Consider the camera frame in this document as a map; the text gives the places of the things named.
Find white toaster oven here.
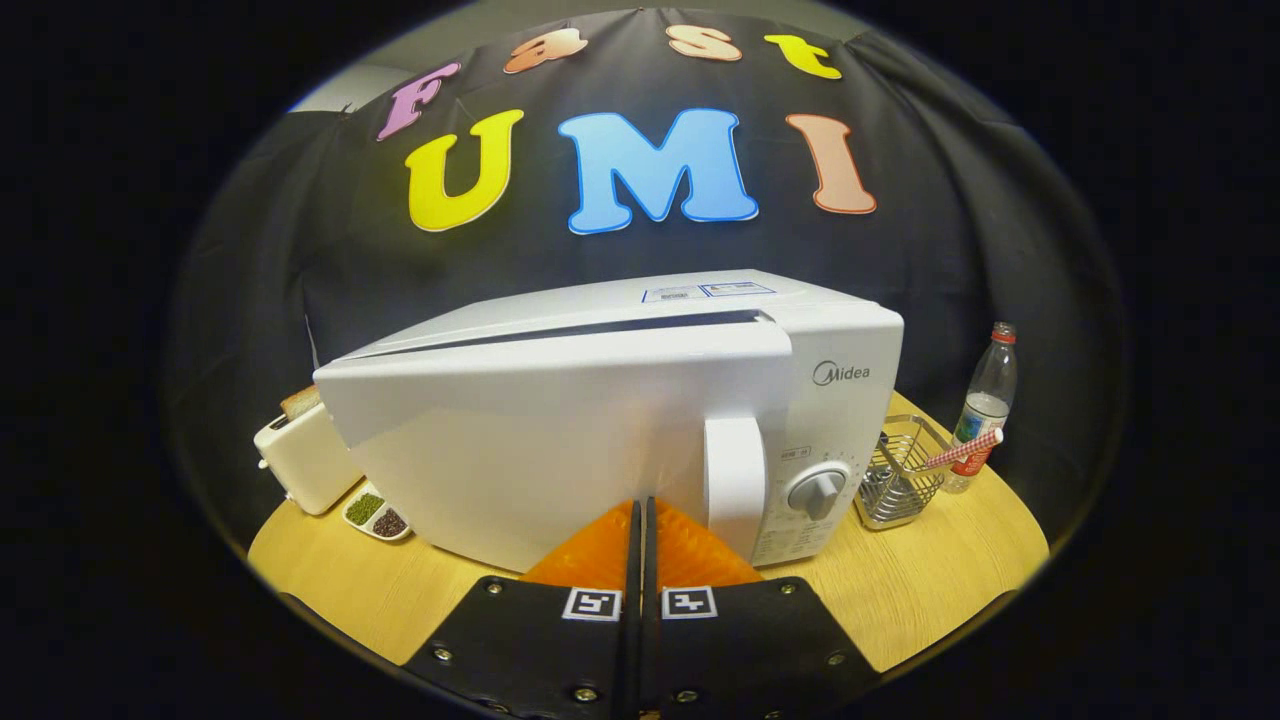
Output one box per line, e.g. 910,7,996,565
313,269,906,574

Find cream toaster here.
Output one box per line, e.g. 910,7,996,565
253,400,363,517

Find clear plastic water bottle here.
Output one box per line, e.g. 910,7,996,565
940,321,1019,495

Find metal wire basket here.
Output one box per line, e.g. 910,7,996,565
853,414,954,531

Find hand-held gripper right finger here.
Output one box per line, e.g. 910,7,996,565
645,497,883,720

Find black backdrop cloth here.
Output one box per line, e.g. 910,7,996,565
165,8,1126,561

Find red checked stick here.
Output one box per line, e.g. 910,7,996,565
918,427,1005,471

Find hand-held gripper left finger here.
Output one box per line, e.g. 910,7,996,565
403,498,642,720

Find white divided dish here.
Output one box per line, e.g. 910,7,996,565
341,482,414,544

